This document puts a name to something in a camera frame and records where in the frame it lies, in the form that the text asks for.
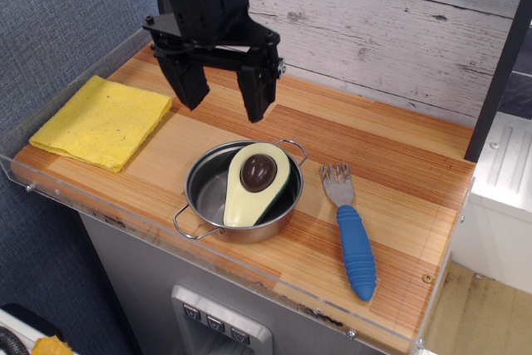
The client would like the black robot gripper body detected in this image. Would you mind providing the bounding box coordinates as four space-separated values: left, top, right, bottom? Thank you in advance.
143 0 285 79

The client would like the yellow folded cloth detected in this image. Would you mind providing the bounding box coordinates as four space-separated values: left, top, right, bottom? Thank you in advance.
29 76 172 172

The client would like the blue handled metal fork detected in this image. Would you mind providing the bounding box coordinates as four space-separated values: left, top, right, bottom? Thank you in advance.
322 164 377 302

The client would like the clear acrylic table guard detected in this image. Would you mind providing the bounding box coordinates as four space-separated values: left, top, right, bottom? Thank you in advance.
7 38 474 354

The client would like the yellow object in corner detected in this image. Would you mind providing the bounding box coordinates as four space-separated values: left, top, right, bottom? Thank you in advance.
31 336 75 355

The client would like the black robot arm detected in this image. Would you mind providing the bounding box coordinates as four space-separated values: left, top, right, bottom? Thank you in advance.
143 0 285 123

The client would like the white toy sink unit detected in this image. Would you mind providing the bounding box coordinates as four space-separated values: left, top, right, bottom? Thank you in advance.
450 112 531 293

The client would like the stainless steel pot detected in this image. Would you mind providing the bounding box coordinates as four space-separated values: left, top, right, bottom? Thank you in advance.
173 141 308 244

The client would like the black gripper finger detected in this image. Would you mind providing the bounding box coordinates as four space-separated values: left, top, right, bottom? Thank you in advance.
157 56 209 110
237 66 277 123

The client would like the green toy avocado half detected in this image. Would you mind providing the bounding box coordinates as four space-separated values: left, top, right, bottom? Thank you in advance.
223 142 290 228

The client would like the grey toy fridge cabinet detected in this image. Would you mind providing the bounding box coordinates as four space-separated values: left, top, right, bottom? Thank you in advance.
81 215 377 354

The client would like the black braided hose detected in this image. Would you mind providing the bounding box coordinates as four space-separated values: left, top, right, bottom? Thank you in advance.
0 327 20 355

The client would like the silver dispenser button panel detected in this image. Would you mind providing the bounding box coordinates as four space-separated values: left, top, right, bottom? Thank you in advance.
171 284 273 355

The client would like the black right support post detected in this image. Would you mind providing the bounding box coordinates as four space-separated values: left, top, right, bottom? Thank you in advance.
464 0 531 163

